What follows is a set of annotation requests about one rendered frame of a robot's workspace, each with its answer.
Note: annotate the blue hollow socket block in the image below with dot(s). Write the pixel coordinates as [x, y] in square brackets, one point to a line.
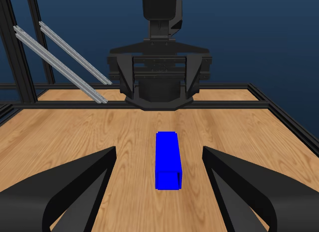
[167, 154]

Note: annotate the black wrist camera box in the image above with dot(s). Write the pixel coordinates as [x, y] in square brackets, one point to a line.
[159, 5]

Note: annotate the silver aluminium rail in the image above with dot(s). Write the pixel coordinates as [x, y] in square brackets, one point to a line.
[74, 53]
[59, 66]

